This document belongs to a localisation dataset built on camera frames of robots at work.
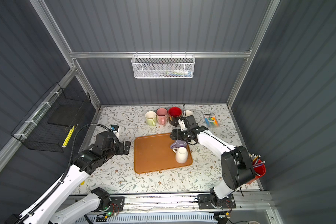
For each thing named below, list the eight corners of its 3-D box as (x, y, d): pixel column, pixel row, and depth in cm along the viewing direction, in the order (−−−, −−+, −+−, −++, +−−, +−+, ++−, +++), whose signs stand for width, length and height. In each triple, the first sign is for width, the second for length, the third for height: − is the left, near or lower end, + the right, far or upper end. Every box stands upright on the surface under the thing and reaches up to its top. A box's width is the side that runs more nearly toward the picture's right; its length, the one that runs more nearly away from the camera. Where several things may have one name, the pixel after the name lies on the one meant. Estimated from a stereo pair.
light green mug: (146, 130, 107) (144, 121, 98) (147, 120, 113) (145, 111, 105) (156, 130, 107) (154, 121, 98) (156, 120, 113) (155, 111, 105)
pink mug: (156, 129, 107) (155, 119, 98) (157, 117, 115) (156, 107, 105) (167, 129, 107) (167, 119, 98) (167, 117, 115) (167, 107, 105)
